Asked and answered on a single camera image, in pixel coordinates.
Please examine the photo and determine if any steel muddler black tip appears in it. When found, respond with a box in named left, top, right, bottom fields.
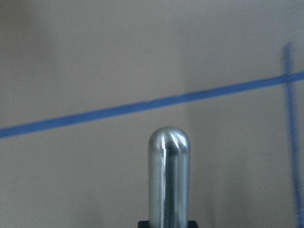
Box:
left=148, top=126, right=190, bottom=228

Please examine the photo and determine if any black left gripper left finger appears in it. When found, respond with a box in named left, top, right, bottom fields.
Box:
left=138, top=220, right=150, bottom=228

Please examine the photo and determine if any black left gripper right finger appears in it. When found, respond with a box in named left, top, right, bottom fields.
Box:
left=188, top=220, right=199, bottom=228

